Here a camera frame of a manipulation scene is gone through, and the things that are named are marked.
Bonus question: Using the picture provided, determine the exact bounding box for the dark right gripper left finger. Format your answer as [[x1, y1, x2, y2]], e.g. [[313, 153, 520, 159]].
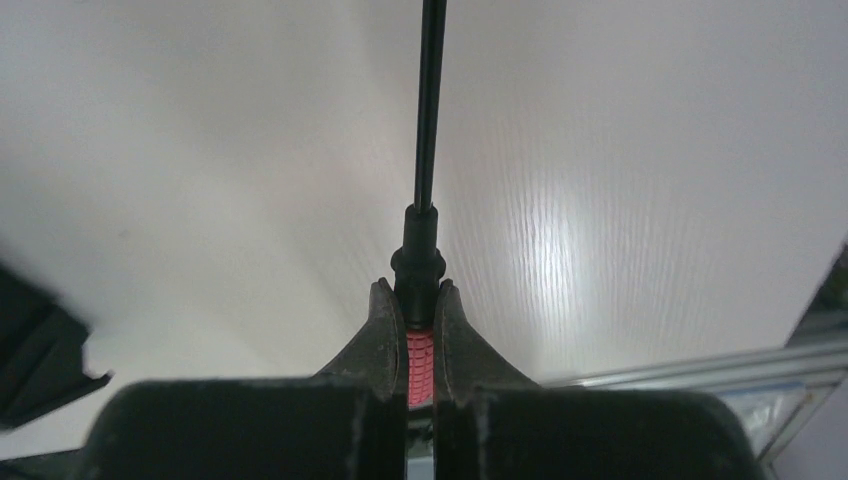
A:
[[79, 279, 408, 479]]

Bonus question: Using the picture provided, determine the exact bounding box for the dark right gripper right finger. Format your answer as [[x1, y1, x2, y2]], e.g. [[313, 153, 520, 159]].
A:
[[433, 281, 764, 479]]

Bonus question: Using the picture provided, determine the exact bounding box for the red black screwdriver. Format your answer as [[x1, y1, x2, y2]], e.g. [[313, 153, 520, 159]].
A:
[[391, 0, 447, 408]]

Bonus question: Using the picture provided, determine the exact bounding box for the aluminium frame rail right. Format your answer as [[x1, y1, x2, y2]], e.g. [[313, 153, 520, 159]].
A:
[[543, 245, 848, 465]]

